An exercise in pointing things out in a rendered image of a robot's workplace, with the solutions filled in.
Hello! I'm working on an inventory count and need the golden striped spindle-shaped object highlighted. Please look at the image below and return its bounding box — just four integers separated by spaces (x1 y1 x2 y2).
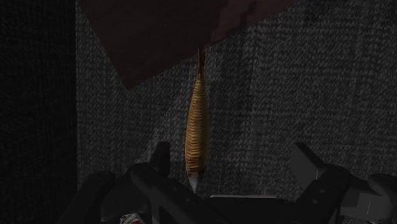
185 46 212 193

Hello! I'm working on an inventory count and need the grey fabric sofa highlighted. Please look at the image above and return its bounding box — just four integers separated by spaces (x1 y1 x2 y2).
0 0 397 224

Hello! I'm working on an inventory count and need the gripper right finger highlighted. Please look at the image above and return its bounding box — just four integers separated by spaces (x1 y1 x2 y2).
288 142 397 224

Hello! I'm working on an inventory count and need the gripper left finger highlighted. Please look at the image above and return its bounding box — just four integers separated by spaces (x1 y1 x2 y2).
57 141 232 224

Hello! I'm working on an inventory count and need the dark red robot stand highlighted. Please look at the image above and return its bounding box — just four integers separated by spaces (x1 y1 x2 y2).
77 0 300 91

